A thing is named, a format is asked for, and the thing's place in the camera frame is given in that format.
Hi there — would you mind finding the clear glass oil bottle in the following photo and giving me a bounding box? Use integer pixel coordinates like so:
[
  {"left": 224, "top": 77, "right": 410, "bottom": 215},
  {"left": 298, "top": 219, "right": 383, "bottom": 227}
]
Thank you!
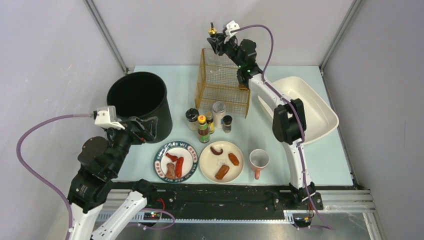
[{"left": 207, "top": 22, "right": 223, "bottom": 65}]

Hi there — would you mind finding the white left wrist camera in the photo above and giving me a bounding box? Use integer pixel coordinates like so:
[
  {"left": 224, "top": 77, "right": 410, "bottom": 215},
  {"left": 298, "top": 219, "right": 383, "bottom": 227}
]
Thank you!
[{"left": 94, "top": 105, "right": 125, "bottom": 130}]

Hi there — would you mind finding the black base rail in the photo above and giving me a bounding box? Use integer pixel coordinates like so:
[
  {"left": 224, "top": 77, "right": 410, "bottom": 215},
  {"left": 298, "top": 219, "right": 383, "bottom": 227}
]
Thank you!
[{"left": 109, "top": 183, "right": 324, "bottom": 221}]

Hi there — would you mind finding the small yellow label bottle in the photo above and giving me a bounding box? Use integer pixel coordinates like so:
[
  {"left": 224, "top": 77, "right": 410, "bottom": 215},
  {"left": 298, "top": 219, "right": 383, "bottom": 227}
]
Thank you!
[{"left": 205, "top": 111, "right": 215, "bottom": 134}]

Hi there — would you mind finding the silver lid spice jar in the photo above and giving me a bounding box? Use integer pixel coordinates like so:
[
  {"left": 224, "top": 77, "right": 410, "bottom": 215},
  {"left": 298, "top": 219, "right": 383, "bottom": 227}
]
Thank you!
[{"left": 212, "top": 101, "right": 226, "bottom": 129}]

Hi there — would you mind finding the black plastic trash bin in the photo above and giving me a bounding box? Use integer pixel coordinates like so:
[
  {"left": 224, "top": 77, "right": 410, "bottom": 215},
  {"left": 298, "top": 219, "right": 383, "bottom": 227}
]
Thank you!
[{"left": 106, "top": 71, "right": 173, "bottom": 143}]

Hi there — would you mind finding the green rimmed printed plate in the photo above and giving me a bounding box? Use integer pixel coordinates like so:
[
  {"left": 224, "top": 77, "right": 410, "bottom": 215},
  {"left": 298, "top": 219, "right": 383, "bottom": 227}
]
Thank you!
[{"left": 153, "top": 141, "right": 199, "bottom": 184}]

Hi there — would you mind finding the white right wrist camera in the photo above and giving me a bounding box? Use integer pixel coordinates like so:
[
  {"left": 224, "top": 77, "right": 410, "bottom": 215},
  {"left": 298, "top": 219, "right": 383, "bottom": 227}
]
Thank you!
[{"left": 223, "top": 20, "right": 240, "bottom": 44}]

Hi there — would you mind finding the red sausage on plate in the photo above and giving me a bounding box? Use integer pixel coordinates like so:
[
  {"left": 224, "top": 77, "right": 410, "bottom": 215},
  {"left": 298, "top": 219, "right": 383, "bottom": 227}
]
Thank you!
[{"left": 175, "top": 157, "right": 184, "bottom": 178}]

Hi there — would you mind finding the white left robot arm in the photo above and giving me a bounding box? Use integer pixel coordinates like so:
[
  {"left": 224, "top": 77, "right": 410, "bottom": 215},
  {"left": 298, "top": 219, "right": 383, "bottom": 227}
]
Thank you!
[{"left": 66, "top": 71, "right": 173, "bottom": 240}]

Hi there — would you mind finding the yellow wire basket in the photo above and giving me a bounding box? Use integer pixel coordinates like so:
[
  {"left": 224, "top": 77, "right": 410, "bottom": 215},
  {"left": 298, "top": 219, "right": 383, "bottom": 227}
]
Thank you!
[{"left": 194, "top": 48, "right": 251, "bottom": 118}]

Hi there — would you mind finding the small red food piece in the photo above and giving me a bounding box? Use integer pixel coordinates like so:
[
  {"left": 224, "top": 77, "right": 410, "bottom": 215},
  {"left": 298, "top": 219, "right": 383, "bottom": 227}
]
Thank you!
[{"left": 165, "top": 153, "right": 179, "bottom": 162}]

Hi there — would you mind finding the cream plate with bear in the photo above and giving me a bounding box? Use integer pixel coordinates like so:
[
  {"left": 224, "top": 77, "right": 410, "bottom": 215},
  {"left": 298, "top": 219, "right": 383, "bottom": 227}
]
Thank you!
[{"left": 199, "top": 141, "right": 245, "bottom": 184}]

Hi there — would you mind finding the white plastic basin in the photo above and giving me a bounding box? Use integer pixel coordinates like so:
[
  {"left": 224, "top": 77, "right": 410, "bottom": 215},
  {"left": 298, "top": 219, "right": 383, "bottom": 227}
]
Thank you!
[{"left": 272, "top": 76, "right": 339, "bottom": 145}]

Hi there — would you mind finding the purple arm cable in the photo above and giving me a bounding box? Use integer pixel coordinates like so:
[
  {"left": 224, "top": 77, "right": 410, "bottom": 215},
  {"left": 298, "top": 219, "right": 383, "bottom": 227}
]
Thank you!
[
  {"left": 231, "top": 24, "right": 334, "bottom": 231},
  {"left": 16, "top": 113, "right": 95, "bottom": 240}
]

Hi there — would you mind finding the orange fried food piece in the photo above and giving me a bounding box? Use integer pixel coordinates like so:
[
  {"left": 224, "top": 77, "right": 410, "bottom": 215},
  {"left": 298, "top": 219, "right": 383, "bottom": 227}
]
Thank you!
[{"left": 228, "top": 152, "right": 240, "bottom": 166}]

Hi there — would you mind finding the brown sausage piece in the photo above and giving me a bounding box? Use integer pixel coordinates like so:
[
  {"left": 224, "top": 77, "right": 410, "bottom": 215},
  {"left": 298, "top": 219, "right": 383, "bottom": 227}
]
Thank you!
[{"left": 214, "top": 164, "right": 230, "bottom": 180}]

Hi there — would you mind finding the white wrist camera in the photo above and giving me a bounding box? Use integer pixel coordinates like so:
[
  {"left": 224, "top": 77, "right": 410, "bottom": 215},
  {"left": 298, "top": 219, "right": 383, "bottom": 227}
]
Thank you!
[
  {"left": 223, "top": 20, "right": 240, "bottom": 44},
  {"left": 94, "top": 105, "right": 125, "bottom": 130}
]

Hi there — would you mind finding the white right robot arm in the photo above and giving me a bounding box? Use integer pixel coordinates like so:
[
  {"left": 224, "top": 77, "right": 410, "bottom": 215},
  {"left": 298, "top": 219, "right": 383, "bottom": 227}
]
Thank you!
[{"left": 208, "top": 36, "right": 316, "bottom": 203}]

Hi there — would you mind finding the brown meat piece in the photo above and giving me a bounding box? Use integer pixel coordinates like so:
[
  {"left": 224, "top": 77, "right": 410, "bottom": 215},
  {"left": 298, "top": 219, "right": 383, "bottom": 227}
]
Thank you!
[{"left": 165, "top": 162, "right": 177, "bottom": 180}]

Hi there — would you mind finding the purple octopus tentacle piece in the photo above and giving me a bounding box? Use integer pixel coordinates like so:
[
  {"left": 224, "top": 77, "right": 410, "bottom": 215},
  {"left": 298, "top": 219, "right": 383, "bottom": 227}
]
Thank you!
[{"left": 210, "top": 146, "right": 224, "bottom": 156}]

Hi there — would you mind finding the pink ceramic mug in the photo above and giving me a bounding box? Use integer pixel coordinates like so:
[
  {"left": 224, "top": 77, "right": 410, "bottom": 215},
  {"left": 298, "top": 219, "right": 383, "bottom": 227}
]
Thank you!
[{"left": 249, "top": 149, "right": 270, "bottom": 180}]

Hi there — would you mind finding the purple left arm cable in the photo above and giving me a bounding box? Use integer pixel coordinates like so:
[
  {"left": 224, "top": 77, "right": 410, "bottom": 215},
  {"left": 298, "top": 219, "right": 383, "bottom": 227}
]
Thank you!
[{"left": 16, "top": 113, "right": 95, "bottom": 240}]

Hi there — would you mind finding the small black lid spice jar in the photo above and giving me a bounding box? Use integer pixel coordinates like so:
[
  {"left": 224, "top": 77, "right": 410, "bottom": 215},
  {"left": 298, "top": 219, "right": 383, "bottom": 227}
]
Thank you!
[{"left": 222, "top": 115, "right": 233, "bottom": 133}]

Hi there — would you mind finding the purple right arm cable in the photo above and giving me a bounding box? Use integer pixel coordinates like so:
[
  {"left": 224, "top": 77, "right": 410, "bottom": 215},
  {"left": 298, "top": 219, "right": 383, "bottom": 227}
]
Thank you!
[{"left": 231, "top": 24, "right": 334, "bottom": 231}]

